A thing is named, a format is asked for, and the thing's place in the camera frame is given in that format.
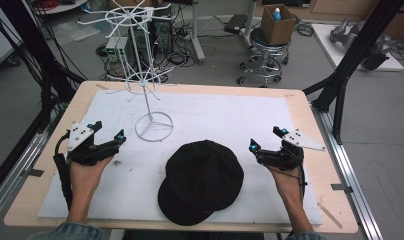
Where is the thin wooden stick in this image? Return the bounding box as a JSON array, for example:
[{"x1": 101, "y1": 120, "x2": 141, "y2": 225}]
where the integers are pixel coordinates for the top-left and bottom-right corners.
[{"x1": 316, "y1": 202, "x2": 344, "y2": 230}]

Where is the person's left hand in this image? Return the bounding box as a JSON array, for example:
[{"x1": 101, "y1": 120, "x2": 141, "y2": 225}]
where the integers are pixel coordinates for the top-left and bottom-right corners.
[{"x1": 69, "y1": 154, "x2": 115, "y2": 202}]

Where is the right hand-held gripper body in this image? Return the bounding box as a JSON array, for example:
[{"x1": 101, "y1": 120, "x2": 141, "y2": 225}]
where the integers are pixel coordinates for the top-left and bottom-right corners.
[{"x1": 255, "y1": 129, "x2": 327, "y2": 172}]

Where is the small grey electronic box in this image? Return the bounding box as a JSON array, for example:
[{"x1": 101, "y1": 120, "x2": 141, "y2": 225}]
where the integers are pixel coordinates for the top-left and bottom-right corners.
[{"x1": 105, "y1": 36, "x2": 132, "y2": 63}]

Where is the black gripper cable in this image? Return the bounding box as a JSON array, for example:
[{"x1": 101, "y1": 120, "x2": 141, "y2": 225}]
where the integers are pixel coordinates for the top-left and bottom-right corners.
[
  {"x1": 52, "y1": 130, "x2": 74, "y2": 212},
  {"x1": 273, "y1": 156, "x2": 308, "y2": 201}
]

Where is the black flat device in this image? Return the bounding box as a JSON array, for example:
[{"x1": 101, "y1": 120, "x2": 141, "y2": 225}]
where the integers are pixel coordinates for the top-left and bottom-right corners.
[{"x1": 223, "y1": 13, "x2": 249, "y2": 35}]

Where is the white wire display rack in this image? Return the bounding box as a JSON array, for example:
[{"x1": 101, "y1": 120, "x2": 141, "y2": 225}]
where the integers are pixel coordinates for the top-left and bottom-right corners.
[{"x1": 76, "y1": 0, "x2": 175, "y2": 143}]

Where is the chrome rolling stool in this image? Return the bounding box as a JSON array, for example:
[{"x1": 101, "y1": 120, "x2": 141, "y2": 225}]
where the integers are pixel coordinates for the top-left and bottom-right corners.
[{"x1": 236, "y1": 27, "x2": 290, "y2": 89}]

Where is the white foam mat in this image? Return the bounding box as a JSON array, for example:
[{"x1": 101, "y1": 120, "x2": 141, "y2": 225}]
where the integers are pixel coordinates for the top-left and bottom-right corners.
[{"x1": 37, "y1": 89, "x2": 323, "y2": 226}]

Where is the white floor board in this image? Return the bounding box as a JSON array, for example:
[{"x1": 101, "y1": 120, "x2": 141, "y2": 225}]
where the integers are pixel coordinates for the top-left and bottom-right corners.
[{"x1": 311, "y1": 22, "x2": 404, "y2": 73}]

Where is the aluminium rail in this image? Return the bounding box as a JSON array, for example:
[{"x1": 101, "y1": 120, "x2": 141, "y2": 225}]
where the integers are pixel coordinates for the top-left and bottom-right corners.
[
  {"x1": 0, "y1": 108, "x2": 59, "y2": 223},
  {"x1": 310, "y1": 104, "x2": 385, "y2": 240}
]

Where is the grey tape strip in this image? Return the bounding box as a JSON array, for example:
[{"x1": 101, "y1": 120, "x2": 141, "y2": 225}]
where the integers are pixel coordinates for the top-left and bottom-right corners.
[
  {"x1": 20, "y1": 167, "x2": 45, "y2": 178},
  {"x1": 330, "y1": 182, "x2": 354, "y2": 195}
]

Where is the grey metal desk leg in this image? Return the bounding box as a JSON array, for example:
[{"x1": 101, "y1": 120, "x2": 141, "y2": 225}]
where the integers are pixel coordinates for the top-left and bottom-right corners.
[{"x1": 189, "y1": 0, "x2": 207, "y2": 65}]

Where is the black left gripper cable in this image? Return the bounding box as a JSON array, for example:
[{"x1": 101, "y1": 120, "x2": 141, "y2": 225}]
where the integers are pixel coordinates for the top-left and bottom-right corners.
[{"x1": 52, "y1": 130, "x2": 74, "y2": 212}]

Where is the black computer tower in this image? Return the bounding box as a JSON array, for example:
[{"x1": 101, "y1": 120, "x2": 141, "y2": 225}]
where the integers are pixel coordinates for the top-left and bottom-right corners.
[{"x1": 149, "y1": 13, "x2": 175, "y2": 57}]

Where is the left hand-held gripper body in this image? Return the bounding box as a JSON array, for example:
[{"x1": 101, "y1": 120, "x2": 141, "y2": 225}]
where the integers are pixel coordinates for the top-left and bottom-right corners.
[{"x1": 66, "y1": 121, "x2": 120, "y2": 167}]

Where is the brown cardboard box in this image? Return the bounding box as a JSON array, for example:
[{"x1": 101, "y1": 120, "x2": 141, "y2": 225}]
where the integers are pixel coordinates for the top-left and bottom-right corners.
[{"x1": 260, "y1": 3, "x2": 297, "y2": 47}]

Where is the person's right hand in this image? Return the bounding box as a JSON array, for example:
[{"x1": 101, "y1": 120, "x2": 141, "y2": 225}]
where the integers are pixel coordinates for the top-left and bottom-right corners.
[{"x1": 267, "y1": 164, "x2": 307, "y2": 202}]

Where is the black cap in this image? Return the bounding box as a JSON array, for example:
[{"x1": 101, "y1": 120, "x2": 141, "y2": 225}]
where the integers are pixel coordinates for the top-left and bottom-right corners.
[{"x1": 157, "y1": 139, "x2": 245, "y2": 227}]

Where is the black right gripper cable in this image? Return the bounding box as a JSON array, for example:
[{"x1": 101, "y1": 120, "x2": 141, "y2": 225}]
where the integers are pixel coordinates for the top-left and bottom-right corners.
[{"x1": 273, "y1": 156, "x2": 308, "y2": 201}]

